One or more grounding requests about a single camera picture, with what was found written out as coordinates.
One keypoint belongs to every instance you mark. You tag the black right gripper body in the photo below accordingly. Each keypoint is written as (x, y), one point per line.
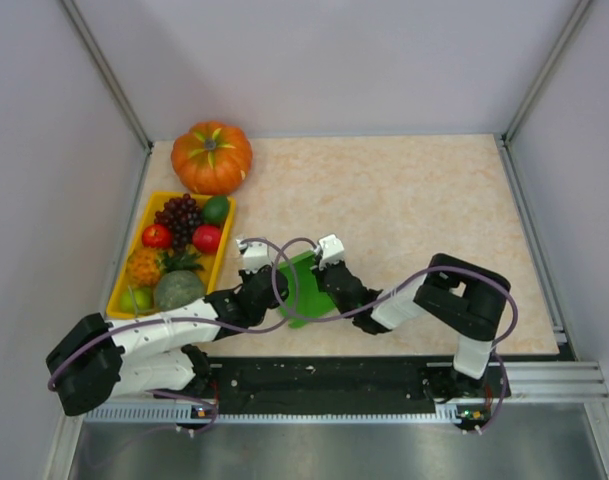
(320, 275)

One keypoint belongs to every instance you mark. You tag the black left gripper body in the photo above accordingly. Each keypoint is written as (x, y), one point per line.
(246, 277)

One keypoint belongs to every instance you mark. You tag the green paper box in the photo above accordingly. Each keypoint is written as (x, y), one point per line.
(304, 296)

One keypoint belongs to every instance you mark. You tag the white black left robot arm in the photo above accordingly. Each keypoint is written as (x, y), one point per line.
(99, 360)

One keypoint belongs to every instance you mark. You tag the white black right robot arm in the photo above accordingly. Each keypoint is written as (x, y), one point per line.
(473, 301)

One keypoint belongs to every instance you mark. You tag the yellow plastic tray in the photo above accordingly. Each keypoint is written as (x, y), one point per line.
(211, 263)

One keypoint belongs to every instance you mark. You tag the red tomato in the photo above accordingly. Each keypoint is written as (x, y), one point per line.
(206, 239)

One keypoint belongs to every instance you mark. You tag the grey green melon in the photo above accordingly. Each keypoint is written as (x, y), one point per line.
(178, 289)

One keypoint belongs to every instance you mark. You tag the green lime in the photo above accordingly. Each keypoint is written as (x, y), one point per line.
(216, 210)

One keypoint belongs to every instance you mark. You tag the dark purple grape bunch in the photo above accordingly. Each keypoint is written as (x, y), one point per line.
(181, 215)

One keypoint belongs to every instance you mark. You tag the red apple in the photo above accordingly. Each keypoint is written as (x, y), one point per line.
(156, 236)

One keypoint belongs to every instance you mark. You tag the orange pineapple with leaves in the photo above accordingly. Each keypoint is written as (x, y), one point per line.
(146, 266)

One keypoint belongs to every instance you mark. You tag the green apple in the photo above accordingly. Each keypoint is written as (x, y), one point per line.
(136, 300)

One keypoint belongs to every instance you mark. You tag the orange pumpkin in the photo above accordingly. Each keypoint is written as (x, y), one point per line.
(212, 158)

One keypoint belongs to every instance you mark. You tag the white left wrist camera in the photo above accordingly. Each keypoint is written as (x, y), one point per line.
(254, 253)

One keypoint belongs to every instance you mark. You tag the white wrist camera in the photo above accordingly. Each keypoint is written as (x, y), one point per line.
(328, 252)
(254, 253)

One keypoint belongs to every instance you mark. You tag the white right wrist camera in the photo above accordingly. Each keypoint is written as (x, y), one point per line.
(328, 252)

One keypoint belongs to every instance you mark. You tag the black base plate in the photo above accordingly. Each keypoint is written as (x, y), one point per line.
(341, 385)

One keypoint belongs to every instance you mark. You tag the grey slotted cable duct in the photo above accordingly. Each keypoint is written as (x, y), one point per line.
(188, 414)

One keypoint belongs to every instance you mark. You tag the aluminium corner post left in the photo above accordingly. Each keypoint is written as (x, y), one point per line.
(82, 30)

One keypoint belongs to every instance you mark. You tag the aluminium corner post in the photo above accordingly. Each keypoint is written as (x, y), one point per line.
(572, 27)
(82, 30)

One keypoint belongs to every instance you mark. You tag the aluminium corner post right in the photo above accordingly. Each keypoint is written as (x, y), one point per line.
(572, 27)

